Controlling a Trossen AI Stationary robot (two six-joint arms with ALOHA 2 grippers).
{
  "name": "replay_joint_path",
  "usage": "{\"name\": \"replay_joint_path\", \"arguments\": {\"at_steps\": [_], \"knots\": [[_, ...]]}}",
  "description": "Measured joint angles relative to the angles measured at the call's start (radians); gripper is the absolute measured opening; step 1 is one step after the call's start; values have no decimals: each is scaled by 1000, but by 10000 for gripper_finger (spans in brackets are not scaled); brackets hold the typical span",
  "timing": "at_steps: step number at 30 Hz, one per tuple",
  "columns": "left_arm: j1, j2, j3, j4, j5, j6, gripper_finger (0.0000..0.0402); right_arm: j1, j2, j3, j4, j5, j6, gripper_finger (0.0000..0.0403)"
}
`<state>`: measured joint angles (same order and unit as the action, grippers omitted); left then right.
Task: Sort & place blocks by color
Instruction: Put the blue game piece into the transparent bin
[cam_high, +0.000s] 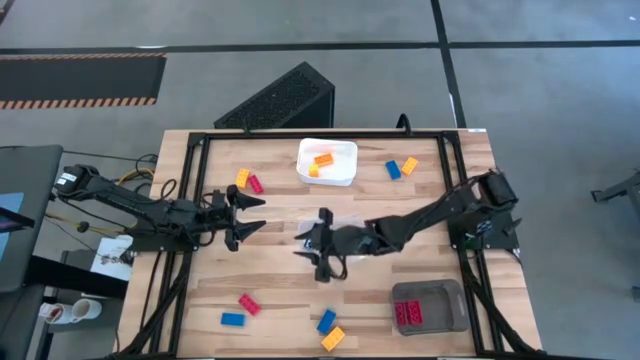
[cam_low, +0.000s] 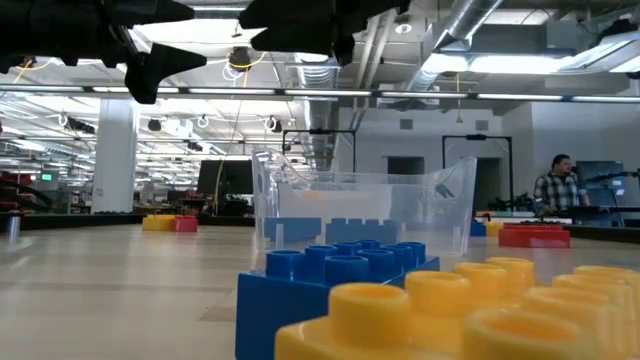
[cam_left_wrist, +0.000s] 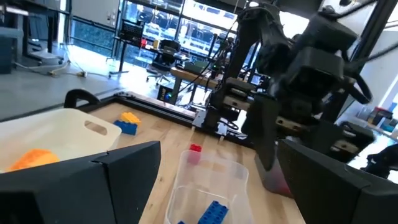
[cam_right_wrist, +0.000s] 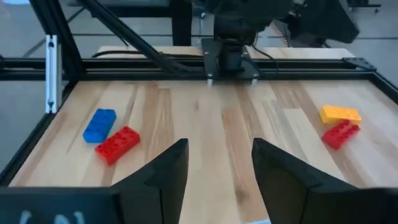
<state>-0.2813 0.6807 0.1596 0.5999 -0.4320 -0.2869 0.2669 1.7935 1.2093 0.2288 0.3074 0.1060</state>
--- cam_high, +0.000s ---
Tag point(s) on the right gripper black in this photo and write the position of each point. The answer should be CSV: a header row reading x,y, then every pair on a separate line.
x,y
345,242

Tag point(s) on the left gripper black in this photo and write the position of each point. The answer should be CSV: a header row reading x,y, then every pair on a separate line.
x,y
232,220

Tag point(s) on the blue toy building block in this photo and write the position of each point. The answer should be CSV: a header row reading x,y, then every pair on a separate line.
x,y
233,319
393,169
307,244
326,321

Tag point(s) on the red toy building block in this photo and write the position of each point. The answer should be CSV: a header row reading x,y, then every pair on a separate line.
x,y
249,304
414,312
255,183
401,313

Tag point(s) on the yellow toy building block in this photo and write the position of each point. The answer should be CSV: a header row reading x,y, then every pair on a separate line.
x,y
409,166
323,159
313,171
333,338
242,178

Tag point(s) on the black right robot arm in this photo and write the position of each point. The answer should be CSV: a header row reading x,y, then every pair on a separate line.
x,y
425,215

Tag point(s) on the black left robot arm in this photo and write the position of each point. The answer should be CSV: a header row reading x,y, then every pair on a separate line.
x,y
125,200

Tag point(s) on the clear plastic bin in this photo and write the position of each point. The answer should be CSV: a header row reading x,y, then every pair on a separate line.
x,y
345,220

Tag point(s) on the white plastic bin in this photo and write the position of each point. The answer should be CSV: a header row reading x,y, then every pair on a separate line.
x,y
340,175

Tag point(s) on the black mesh computer case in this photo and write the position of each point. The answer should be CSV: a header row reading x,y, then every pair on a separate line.
x,y
280,97

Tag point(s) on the grey plastic tray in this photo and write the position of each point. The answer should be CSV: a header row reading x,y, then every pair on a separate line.
x,y
440,305

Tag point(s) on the white printed paper sheet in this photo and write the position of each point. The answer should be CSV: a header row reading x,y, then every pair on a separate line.
x,y
112,260

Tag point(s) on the small white label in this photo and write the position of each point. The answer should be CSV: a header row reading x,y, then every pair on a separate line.
x,y
477,130

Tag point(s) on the black hazard-striped floor mat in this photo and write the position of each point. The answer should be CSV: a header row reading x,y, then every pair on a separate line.
x,y
75,80

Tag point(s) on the dark grey side table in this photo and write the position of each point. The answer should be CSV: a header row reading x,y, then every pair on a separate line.
x,y
30,175

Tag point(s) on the black floor stand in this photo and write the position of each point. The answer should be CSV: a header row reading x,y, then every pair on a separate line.
x,y
617,192

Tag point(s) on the black aluminium table frame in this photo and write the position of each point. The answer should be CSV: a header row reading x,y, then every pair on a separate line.
x,y
320,135

